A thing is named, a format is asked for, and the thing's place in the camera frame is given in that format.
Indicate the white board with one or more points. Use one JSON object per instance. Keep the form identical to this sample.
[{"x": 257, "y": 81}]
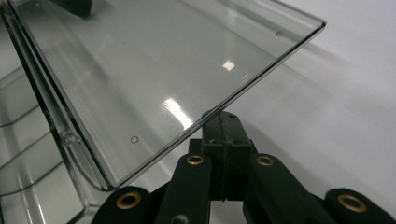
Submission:
[{"x": 342, "y": 93}]

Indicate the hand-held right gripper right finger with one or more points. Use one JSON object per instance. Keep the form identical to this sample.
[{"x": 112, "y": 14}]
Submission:
[{"x": 235, "y": 168}]

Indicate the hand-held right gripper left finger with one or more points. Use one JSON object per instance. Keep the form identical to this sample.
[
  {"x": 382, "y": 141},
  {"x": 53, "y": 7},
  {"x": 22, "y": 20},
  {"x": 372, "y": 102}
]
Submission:
[{"x": 214, "y": 168}]

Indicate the clear plastic compartment box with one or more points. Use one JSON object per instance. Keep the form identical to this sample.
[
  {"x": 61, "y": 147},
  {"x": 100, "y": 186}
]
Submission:
[{"x": 155, "y": 77}]

